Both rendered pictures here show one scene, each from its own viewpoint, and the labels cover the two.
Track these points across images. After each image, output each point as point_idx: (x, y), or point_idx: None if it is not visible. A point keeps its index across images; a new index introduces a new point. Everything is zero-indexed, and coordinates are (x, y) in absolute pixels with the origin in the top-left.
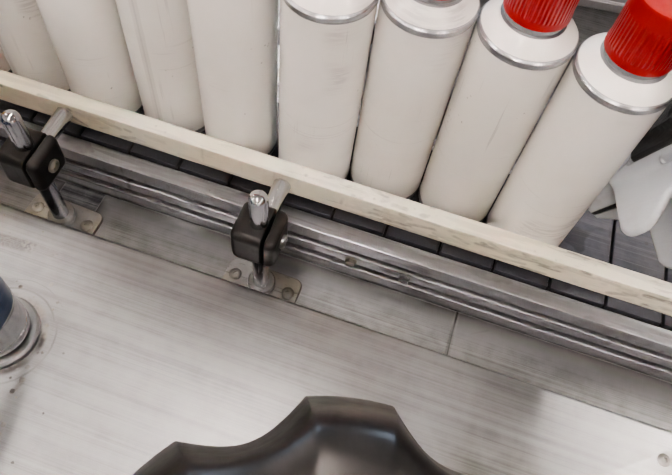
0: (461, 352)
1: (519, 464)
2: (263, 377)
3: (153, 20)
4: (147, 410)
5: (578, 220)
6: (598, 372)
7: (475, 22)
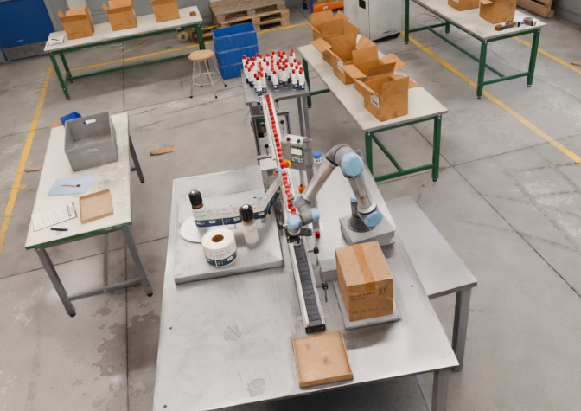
0: (284, 250)
1: (272, 250)
2: (270, 234)
3: None
4: (263, 230)
5: (301, 247)
6: (290, 260)
7: (335, 235)
